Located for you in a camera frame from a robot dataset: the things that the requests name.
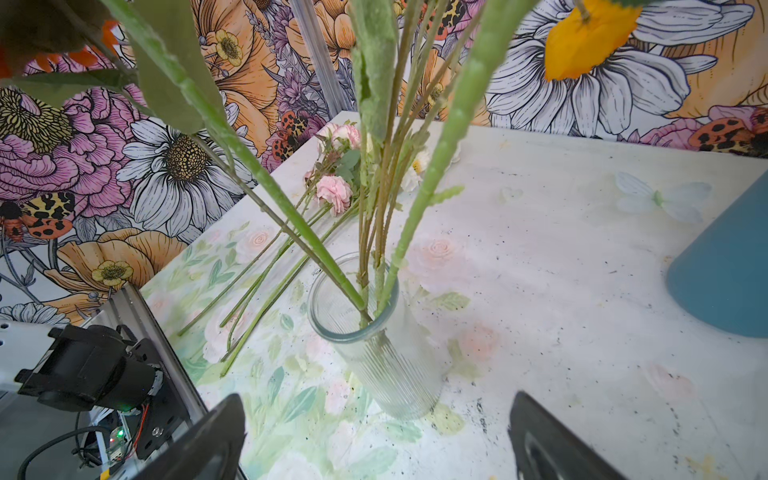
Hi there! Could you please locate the large pink peony stem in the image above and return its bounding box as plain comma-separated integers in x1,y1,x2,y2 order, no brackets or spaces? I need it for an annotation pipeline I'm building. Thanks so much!
376,1,536,314

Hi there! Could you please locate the teal ceramic vase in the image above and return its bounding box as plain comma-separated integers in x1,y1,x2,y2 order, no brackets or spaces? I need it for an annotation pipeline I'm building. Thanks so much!
666,174,767,339

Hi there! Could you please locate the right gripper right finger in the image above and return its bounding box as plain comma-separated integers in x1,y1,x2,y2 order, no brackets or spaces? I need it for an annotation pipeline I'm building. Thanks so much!
508,391,625,480

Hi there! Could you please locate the orange marigold flower stem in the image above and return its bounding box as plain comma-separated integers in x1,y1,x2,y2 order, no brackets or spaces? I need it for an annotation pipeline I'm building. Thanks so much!
1,1,366,312

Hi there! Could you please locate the clear ribbed glass vase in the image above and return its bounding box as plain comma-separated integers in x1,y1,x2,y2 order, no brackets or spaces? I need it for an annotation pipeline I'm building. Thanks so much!
308,273,444,420

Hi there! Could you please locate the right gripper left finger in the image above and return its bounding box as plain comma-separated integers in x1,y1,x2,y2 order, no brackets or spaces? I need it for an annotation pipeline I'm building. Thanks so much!
135,394,246,480

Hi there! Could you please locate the pink white flower bunch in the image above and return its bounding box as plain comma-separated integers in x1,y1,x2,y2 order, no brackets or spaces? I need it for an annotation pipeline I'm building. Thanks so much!
178,118,432,363

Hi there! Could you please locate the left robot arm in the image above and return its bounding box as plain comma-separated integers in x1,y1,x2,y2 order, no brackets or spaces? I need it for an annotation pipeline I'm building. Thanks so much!
1,320,163,412

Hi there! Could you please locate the yellow orange poppy stem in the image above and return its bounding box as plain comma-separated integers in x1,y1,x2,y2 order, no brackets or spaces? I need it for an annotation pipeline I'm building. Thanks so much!
351,1,644,325

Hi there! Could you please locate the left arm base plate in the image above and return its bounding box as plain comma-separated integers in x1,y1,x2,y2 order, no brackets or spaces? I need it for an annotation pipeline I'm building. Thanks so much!
108,339,206,461

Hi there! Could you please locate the aluminium front rail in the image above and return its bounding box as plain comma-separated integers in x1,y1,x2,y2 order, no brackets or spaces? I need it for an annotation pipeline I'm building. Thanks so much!
89,281,250,480

